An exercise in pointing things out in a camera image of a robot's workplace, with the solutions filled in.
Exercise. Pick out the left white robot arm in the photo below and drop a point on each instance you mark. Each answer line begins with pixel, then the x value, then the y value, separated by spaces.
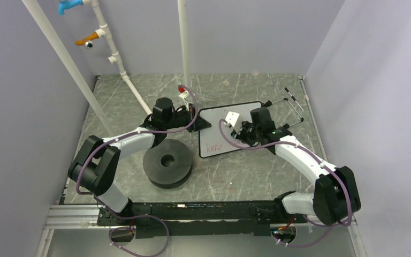
pixel 96 162

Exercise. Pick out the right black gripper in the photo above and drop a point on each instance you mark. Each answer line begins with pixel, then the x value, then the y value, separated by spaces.
pixel 238 133

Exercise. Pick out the white PVC pipe frame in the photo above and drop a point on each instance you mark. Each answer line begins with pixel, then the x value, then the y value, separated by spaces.
pixel 104 32

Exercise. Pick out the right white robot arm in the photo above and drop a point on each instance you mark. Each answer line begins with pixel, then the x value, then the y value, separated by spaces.
pixel 335 197

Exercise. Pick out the blue faucet handle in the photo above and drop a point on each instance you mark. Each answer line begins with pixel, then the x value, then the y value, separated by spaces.
pixel 67 4

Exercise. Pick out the aluminium extrusion rail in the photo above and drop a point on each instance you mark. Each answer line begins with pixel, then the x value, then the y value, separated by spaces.
pixel 66 217

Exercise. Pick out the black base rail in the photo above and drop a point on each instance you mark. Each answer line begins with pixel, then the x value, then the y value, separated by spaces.
pixel 152 219

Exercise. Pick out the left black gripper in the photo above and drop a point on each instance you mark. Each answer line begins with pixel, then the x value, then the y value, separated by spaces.
pixel 199 124

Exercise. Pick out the black framed whiteboard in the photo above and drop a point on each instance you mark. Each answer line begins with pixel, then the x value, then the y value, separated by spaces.
pixel 211 142

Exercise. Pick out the orange faucet handle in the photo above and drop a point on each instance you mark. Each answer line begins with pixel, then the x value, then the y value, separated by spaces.
pixel 87 41

